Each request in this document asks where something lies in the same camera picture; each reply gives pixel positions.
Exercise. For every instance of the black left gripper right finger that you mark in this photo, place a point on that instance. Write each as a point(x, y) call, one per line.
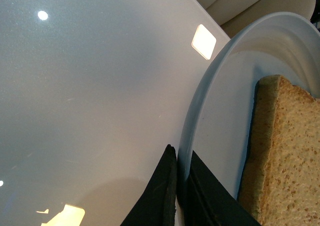
point(206, 202)

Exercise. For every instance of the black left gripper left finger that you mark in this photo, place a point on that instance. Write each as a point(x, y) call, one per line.
point(157, 204)

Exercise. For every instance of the light blue round plate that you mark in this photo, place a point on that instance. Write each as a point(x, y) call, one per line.
point(218, 121)

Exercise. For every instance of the slice of brown bread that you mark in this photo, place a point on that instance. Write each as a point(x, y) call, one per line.
point(280, 183)

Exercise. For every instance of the beige upholstered chair left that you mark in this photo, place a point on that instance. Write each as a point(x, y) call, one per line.
point(234, 15)

